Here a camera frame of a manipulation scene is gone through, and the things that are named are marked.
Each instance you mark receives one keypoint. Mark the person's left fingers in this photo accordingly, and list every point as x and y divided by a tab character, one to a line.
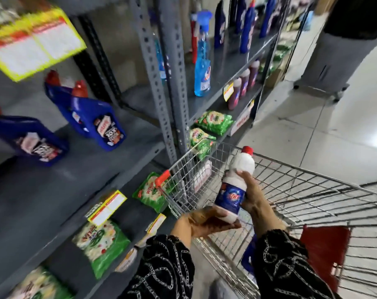
227	225

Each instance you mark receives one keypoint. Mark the person's right thumb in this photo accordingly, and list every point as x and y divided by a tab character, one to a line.
245	178

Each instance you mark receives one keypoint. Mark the large yellow price tag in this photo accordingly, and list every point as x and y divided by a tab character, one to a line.
32	43

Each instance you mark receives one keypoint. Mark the blue bottle with red cap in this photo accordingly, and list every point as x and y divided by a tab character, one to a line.
29	140
95	121
56	93

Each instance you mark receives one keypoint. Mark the grey black wheeled cooler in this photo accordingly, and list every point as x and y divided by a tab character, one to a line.
341	49

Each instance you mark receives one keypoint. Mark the small yellow price tag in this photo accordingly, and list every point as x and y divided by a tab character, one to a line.
126	260
152	228
228	91
107	207

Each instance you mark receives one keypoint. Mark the person's right forearm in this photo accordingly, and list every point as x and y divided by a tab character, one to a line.
285	267

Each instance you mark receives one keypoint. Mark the red spray bottle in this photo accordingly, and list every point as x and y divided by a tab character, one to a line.
194	40

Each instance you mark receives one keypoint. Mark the grey metal shelving unit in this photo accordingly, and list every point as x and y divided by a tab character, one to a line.
176	74

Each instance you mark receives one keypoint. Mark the white bottle with red cap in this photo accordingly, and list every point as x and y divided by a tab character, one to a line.
232	191

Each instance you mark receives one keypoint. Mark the green white detergent packet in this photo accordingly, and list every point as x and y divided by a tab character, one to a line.
215	122
102	245
40	284
151	193
202	141

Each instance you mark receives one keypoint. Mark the row of green packets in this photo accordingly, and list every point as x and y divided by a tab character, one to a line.
277	56

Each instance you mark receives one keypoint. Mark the white shelf sign red print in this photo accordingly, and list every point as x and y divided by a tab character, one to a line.
241	119

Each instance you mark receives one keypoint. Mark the dark blue tall bottle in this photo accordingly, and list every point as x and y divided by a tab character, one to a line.
267	18
219	26
240	15
247	31

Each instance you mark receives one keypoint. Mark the person's left hand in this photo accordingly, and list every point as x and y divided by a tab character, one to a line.
204	222

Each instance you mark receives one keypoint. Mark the person's right hand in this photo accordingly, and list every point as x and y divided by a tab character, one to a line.
257	196

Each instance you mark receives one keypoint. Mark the red plastic cart seat flap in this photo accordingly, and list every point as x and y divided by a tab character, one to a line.
325	252

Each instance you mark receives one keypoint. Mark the light blue spray bottle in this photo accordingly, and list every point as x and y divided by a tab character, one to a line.
160	62
202	71

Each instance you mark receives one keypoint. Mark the brown cardboard box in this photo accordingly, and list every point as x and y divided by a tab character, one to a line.
325	4

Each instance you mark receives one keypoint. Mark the person's left forearm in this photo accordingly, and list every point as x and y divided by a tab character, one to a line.
163	267

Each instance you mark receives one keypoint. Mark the maroon liquid bottle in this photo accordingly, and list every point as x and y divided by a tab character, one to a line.
234	94
253	73
244	82

